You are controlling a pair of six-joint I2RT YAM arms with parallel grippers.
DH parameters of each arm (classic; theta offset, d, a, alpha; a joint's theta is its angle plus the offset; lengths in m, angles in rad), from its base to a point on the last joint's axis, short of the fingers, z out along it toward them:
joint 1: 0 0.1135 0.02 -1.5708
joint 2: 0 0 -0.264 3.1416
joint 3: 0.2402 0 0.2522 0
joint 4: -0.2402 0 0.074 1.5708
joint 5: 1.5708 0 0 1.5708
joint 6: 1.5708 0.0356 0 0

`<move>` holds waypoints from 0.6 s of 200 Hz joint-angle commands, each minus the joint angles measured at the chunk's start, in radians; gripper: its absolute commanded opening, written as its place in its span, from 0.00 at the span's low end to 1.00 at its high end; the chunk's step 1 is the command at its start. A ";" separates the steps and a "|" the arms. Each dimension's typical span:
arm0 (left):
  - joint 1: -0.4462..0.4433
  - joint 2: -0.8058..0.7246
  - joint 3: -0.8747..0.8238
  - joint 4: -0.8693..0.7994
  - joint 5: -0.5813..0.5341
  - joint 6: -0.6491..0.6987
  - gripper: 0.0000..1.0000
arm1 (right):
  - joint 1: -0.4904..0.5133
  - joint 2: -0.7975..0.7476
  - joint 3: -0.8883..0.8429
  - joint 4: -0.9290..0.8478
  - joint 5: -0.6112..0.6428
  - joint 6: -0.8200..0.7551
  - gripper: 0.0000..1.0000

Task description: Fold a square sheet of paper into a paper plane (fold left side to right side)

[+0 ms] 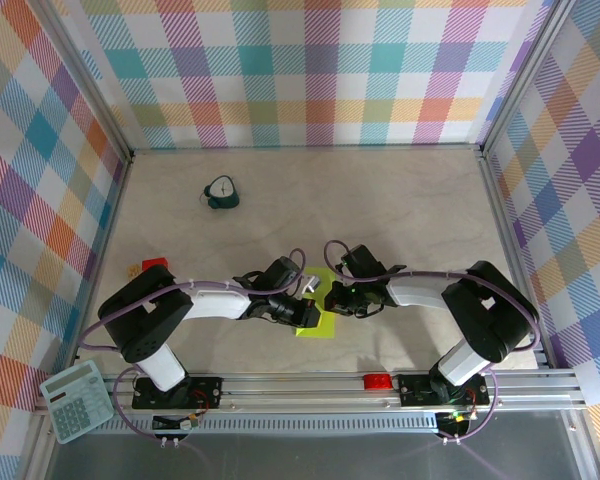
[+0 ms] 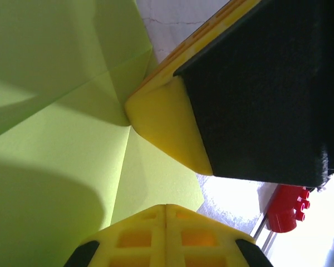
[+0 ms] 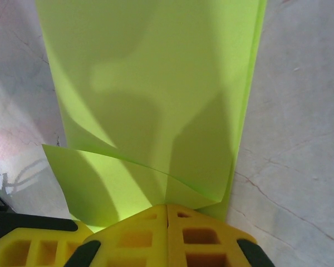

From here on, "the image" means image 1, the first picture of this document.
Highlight yellow-green paper sheet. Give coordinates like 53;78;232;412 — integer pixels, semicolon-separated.
293;268;338;341

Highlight red plastic stopper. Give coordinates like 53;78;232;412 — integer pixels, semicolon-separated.
362;372;394;390

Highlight teal alarm clock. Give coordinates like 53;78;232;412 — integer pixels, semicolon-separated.
201;173;240;211

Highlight light blue calculator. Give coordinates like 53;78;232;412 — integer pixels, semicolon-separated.
39;360;115;445

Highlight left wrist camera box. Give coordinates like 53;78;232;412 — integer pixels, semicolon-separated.
232;256;323;297

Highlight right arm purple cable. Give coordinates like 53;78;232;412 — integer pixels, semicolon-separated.
323;239;541;445

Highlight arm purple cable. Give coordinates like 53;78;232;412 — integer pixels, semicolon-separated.
78;248;310;444
323;239;541;445

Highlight wide aluminium mounting rail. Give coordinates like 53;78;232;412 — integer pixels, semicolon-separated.
34;368;589;416

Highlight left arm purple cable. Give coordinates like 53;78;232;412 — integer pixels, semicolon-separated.
78;248;310;444

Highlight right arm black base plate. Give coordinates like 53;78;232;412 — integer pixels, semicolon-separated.
397;373;491;407

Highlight grey slotted cable duct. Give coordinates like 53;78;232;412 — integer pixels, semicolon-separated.
97;417;444;432

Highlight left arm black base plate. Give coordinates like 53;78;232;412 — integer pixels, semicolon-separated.
131;375;225;410

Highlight thin aluminium rear rail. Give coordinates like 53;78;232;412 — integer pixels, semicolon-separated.
129;143;484;153

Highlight aluminium side rail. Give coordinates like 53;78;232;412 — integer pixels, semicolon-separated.
477;149;554;371
22;152;134;480

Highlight aluminium upright post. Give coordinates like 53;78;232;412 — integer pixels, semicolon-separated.
39;0;134;161
477;0;574;159

